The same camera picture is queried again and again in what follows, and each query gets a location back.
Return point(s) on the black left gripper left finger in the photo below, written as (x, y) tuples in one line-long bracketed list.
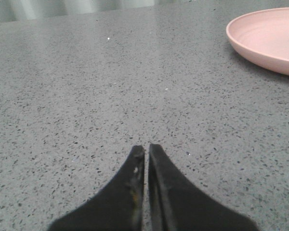
[(117, 206)]

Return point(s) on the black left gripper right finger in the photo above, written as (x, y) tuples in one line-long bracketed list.
[(176, 204)]

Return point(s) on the white pleated curtain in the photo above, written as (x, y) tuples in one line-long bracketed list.
[(15, 10)]

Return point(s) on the pink plate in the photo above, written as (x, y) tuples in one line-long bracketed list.
[(262, 37)]

